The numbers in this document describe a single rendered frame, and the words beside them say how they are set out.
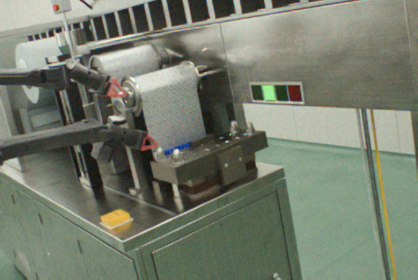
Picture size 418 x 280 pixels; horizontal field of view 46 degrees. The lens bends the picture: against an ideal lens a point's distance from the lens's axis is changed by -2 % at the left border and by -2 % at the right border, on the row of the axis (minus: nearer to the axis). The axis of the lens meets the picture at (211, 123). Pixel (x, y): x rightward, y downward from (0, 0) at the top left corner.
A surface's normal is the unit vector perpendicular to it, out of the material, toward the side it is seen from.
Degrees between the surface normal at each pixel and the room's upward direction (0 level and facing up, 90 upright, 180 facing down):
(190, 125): 90
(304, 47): 90
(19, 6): 90
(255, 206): 90
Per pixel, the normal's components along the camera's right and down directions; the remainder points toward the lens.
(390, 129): -0.79, 0.28
